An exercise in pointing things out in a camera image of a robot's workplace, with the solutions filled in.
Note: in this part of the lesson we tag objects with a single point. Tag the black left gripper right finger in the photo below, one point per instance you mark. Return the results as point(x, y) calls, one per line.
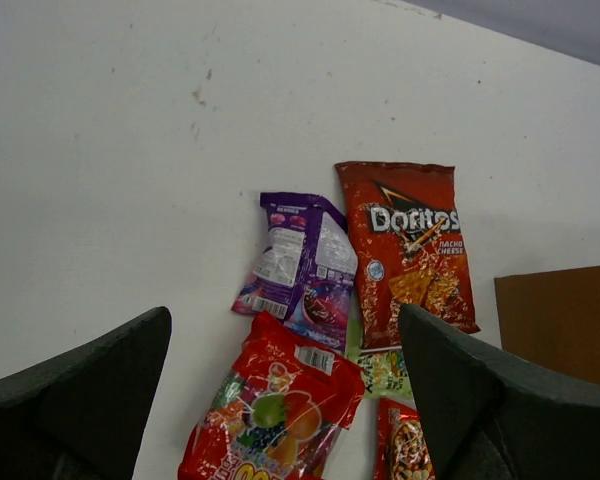
point(488, 414)

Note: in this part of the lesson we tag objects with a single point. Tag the brown paper bag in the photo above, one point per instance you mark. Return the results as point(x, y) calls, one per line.
point(553, 319)

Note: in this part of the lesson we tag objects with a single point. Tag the purple snack bag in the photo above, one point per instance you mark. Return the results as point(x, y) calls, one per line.
point(305, 275)

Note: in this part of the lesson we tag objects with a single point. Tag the red mixed snack bag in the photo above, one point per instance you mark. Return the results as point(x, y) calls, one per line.
point(402, 453)

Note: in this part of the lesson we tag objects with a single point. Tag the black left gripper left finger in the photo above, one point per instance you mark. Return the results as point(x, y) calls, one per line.
point(82, 414)

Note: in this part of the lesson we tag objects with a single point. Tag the green snack packet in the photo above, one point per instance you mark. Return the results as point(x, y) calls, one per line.
point(384, 372)

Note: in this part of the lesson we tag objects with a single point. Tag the red Doritos chip bag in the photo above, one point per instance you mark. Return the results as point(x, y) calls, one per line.
point(405, 229)

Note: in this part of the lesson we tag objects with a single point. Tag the red fruit candy bag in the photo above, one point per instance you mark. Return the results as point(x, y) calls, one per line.
point(278, 412)

